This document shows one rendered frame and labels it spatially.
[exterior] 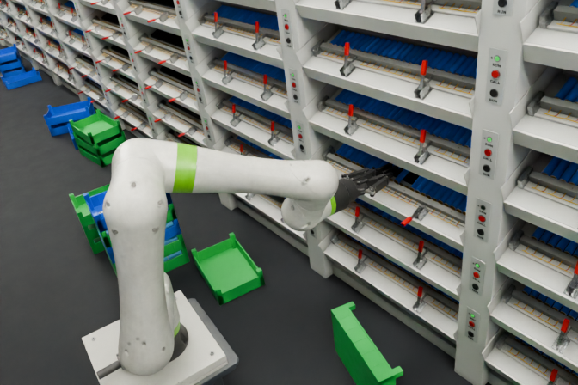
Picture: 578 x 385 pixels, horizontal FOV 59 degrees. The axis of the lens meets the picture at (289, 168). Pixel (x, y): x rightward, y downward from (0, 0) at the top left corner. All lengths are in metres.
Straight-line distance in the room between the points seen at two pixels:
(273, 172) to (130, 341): 0.50
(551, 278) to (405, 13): 0.73
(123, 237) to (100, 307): 1.26
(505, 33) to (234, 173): 0.64
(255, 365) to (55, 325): 0.86
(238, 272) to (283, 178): 1.05
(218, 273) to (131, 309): 1.07
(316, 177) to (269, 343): 0.86
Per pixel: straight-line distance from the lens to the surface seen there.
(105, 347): 1.63
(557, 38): 1.12
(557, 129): 1.19
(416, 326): 1.89
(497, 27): 1.14
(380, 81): 1.42
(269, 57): 1.75
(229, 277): 2.19
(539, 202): 1.29
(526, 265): 1.40
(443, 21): 1.24
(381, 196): 1.61
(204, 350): 1.53
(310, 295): 2.05
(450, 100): 1.29
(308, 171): 1.22
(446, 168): 1.38
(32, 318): 2.39
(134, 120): 3.42
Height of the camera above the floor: 1.46
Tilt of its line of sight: 31 degrees down
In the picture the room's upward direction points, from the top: 8 degrees counter-clockwise
